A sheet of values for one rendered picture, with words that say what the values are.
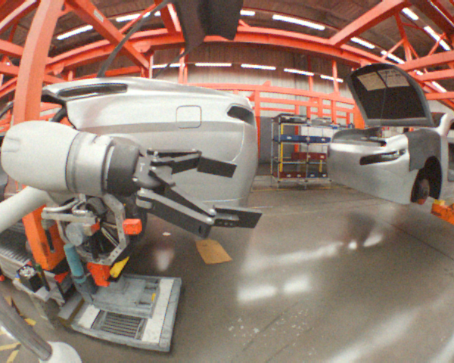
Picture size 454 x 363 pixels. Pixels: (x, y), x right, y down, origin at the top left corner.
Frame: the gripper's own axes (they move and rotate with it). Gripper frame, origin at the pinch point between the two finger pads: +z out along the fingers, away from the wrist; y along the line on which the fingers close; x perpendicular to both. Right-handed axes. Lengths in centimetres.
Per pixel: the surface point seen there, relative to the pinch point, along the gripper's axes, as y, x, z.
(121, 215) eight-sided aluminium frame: 62, 67, -26
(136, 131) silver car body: 115, 39, -28
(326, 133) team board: 480, 39, 465
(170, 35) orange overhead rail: 373, -54, -38
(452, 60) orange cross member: 79, -188, 258
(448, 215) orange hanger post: 10, -5, 304
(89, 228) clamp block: 44, 62, -40
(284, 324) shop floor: 11, 119, 91
